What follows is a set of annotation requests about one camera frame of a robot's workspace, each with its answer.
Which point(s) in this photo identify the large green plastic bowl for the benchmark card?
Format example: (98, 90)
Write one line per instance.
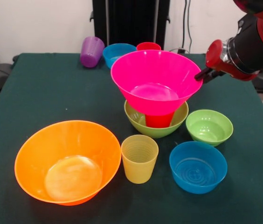
(180, 119)

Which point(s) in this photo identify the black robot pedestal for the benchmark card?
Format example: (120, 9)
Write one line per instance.
(131, 21)

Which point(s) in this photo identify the large pink plastic bowl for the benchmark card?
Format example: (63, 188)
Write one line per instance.
(145, 74)

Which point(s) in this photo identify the red plastic cup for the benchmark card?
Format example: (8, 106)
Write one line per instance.
(158, 121)

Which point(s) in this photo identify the blue plastic bowl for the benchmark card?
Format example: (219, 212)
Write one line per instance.
(198, 170)
(112, 53)

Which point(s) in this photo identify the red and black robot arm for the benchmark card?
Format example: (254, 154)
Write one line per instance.
(255, 39)

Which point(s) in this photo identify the yellow plastic cup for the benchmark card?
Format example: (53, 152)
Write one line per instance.
(139, 168)

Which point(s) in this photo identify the orange plastic bowl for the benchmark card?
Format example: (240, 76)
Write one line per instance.
(68, 163)

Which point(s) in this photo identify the small green plastic bowl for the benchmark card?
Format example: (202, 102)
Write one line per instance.
(209, 128)

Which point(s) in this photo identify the purple plastic cup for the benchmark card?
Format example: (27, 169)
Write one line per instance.
(90, 53)

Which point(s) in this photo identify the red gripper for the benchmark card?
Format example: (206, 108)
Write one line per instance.
(215, 56)

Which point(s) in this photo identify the dark green table cloth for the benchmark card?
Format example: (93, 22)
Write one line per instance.
(227, 186)

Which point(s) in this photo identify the crimson pink plastic cup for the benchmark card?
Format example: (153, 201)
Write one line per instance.
(148, 46)

